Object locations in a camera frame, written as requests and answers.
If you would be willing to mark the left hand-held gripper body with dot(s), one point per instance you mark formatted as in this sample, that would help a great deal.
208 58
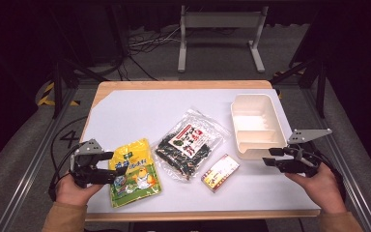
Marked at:
88 175

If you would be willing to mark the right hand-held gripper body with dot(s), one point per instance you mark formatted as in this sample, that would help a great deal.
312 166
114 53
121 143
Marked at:
298 164

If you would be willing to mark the yellow green spouted pouch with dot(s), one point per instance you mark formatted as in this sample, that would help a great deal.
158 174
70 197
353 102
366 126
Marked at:
138 180

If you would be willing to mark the cream plastic container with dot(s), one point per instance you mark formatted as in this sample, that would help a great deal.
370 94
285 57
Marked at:
254 122

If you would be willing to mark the clear bag of dried seaweed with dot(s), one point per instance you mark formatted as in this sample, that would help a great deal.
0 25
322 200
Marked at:
190 145

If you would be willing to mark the person's left hand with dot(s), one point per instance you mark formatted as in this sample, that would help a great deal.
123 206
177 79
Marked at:
72 193

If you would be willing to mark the person's right hand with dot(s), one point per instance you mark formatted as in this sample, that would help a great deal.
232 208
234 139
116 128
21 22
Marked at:
323 190

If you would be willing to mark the small red yellow box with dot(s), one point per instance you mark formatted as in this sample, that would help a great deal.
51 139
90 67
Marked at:
220 172

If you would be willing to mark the white table mat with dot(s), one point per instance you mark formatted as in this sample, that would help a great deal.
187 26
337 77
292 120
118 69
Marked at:
141 112

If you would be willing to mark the black metal stand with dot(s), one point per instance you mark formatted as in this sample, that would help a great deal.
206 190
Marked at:
57 87
320 87

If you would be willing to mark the yellow black hazard tape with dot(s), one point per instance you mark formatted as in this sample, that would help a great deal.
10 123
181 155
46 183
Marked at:
46 95

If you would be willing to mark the white metal stand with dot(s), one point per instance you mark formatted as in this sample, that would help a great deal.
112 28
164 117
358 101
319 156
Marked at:
222 20

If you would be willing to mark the aluminium floor rail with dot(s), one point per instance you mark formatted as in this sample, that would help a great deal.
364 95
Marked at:
344 167
29 170

